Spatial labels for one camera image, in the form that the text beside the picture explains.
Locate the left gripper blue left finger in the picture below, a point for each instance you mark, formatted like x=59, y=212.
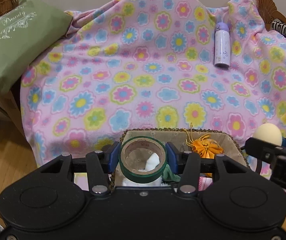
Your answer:
x=105, y=160

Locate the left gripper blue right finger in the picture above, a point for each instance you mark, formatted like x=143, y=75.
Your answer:
x=177, y=159

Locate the green tape roll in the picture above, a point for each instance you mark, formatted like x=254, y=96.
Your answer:
x=142, y=159

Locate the cream foam ball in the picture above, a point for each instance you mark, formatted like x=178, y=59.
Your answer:
x=269, y=133

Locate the orange satin pouch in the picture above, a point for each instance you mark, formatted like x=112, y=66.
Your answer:
x=204, y=146

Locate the pink white cloth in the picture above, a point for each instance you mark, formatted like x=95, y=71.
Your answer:
x=204, y=183

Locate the woven basket with fabric liner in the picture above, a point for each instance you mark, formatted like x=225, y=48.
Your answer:
x=178, y=138

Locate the pink floral fleece blanket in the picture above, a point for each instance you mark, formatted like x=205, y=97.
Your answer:
x=150, y=64

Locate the lavender white water bottle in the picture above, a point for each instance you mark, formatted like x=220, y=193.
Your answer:
x=222, y=46

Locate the zebra striped folded umbrella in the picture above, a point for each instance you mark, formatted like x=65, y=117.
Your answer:
x=279, y=26

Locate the green embroidered pillow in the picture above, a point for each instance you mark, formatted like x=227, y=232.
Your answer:
x=25, y=32

